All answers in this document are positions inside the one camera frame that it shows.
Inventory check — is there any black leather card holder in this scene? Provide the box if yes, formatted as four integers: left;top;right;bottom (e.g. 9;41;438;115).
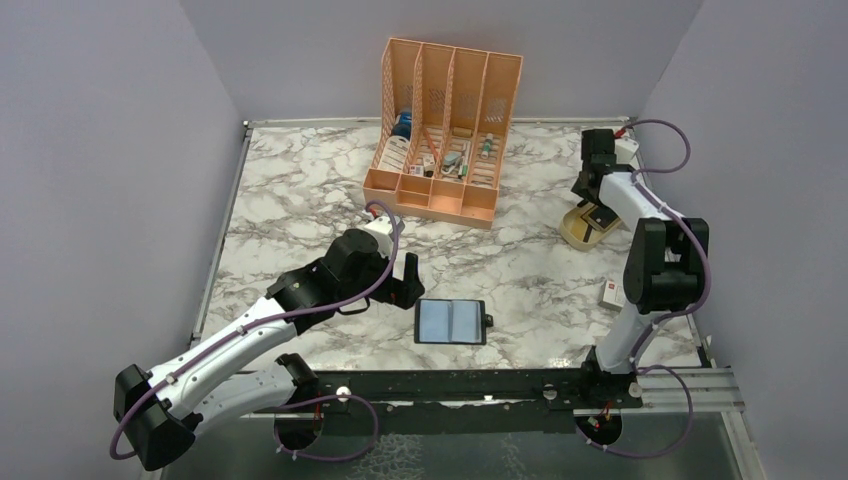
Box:
414;299;494;345

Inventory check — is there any black credit card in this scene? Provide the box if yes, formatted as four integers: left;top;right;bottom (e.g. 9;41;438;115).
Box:
581;205;620;232

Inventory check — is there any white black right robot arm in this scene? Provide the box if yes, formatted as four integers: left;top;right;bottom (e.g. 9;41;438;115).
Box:
572;129;711;407

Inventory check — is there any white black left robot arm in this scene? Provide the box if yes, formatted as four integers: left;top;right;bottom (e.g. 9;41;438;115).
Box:
109;218;425;471

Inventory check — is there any white label card pack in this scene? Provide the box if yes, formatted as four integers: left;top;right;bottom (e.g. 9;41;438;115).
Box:
376;135;410;172

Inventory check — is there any beige oval tray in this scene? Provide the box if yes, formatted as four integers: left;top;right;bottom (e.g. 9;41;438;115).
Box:
559;200;622;251

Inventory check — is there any green white marker pen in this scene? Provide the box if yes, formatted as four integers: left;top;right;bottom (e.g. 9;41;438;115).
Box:
480;133;494;159

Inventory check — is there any small white red box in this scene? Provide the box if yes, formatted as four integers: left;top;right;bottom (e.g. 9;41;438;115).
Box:
598;280;627;312

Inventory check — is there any blue tape roll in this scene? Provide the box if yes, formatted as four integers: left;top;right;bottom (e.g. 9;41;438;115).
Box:
391;109;412;140

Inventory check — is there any orange plastic desk organizer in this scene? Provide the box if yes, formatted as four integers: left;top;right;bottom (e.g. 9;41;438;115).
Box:
363;38;524;229

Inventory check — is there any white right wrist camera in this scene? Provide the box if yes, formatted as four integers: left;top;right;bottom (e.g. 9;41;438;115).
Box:
615;136;640;165

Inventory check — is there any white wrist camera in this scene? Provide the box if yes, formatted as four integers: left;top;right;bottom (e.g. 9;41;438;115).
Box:
362;216;397;258
615;136;640;165

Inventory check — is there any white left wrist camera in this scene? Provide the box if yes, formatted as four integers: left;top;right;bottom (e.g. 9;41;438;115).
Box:
362;216;397;258

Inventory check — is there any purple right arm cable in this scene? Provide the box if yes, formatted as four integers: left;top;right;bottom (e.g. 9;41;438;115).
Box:
574;119;714;460

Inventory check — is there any black metal base rail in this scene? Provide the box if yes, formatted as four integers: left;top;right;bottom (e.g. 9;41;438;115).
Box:
265;368;643;441

